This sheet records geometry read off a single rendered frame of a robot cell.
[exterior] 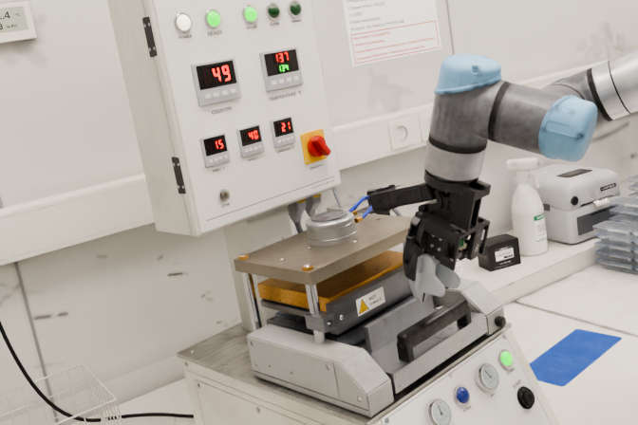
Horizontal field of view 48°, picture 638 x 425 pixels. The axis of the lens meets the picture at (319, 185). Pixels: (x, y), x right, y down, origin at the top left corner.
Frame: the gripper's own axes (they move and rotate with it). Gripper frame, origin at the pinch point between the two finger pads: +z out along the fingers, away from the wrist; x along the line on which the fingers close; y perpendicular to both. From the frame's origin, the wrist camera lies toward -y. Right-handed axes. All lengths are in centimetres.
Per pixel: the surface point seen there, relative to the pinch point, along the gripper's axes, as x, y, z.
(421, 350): -3.7, 4.5, 6.0
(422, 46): 78, -63, -11
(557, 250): 86, -17, 33
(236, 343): -9.7, -29.0, 22.6
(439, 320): -0.1, 4.3, 2.5
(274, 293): -10.4, -19.5, 6.5
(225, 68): -5.8, -39.1, -24.0
